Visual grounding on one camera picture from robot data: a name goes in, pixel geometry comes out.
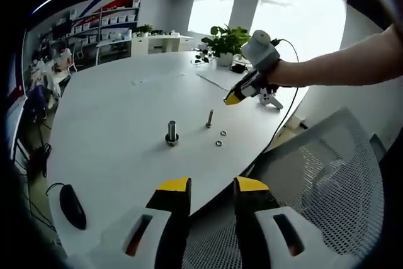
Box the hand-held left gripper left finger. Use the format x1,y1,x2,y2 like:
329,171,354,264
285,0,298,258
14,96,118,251
121,176,192,269

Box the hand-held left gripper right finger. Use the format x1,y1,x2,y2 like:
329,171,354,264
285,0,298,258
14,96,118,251
233,176,317,269

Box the thick threaded steel stud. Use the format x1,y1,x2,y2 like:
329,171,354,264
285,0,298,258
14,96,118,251
165,120,180,147

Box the person's right hand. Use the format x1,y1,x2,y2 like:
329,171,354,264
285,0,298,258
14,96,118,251
266,60,303,88

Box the white paper sheet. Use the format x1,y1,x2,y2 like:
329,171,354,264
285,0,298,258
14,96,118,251
196,66,253,92

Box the large green potted plant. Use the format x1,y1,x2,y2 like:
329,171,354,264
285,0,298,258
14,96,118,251
192,23,253,67

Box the white mesh office chair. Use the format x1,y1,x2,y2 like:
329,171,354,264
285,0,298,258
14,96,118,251
184,106,389,269

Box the white cabinet desk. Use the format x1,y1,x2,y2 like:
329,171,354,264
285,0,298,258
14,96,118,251
96,34,195,62

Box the black computer mouse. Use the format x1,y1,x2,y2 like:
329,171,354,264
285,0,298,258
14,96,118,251
59,183,88,231

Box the small bushy potted plant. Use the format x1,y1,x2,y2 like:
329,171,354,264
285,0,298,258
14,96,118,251
135,24,154,37

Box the shelf of white storage bins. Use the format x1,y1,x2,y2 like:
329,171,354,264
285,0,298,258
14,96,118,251
67,6,141,45

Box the white swivel chair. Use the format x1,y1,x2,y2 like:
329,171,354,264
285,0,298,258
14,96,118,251
71,37,88,68

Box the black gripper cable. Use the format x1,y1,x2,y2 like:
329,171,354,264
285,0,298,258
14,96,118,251
264,38,300,156

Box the black floor cables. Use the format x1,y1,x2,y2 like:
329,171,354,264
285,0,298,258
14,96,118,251
18,142,54,219

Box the black wall screen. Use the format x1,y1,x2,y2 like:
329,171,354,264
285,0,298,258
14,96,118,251
52,21,73,38

